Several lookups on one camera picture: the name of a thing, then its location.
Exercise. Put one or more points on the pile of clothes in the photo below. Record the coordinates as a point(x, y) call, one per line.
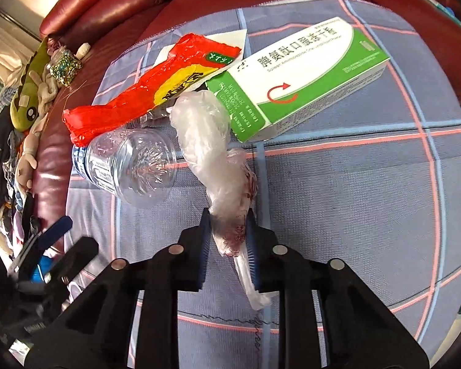
point(4, 184)

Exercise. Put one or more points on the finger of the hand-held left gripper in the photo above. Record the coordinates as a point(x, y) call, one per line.
point(55, 228)
point(29, 255)

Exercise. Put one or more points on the clear plastic bag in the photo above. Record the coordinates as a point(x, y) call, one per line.
point(203, 134)

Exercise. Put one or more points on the white green medicine box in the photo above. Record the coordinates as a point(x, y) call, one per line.
point(311, 69)

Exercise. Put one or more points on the red leather sofa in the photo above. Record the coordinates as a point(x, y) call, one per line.
point(100, 4)

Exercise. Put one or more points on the thin teal white booklet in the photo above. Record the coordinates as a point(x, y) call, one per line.
point(438, 5)

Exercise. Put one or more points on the blue plaid cloth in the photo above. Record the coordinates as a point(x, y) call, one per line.
point(349, 200)

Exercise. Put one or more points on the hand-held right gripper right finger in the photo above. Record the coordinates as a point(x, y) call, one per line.
point(252, 253)

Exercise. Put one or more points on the red plastic wrapper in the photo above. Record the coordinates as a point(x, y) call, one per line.
point(138, 100)

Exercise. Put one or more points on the clear plastic water bottle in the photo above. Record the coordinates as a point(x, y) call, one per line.
point(138, 165)

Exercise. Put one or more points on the green plush toy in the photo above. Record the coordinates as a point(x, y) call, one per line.
point(23, 100)

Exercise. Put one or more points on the light curtain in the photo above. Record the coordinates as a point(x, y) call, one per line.
point(4, 50)

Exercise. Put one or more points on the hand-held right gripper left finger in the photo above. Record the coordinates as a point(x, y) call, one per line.
point(204, 250)

